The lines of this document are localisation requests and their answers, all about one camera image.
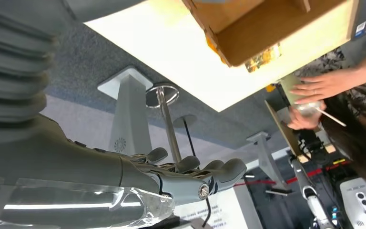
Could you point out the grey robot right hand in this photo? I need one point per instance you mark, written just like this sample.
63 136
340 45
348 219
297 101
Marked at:
60 158

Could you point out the person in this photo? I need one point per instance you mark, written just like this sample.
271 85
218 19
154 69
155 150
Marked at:
353 142

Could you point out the tan wooden panel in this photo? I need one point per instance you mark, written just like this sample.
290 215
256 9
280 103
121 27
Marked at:
284 129

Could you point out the white drinking straw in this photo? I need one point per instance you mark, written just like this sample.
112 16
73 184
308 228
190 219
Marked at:
333 119

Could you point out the clear plastic guard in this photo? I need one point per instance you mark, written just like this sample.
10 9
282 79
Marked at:
75 208

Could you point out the red barrier belt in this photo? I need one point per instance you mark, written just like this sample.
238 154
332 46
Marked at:
293 180

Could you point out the grey kiosk stand swirl logo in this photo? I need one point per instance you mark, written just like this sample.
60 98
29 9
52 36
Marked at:
129 120

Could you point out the cardboard divider box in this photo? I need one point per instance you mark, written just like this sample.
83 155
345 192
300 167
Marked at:
265 28

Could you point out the white device with round buttons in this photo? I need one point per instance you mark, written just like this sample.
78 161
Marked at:
356 189

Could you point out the white sign board with text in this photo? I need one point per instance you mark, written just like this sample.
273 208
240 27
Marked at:
227 208

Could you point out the chrome stanchion post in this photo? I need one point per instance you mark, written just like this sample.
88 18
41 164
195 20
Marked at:
167 126

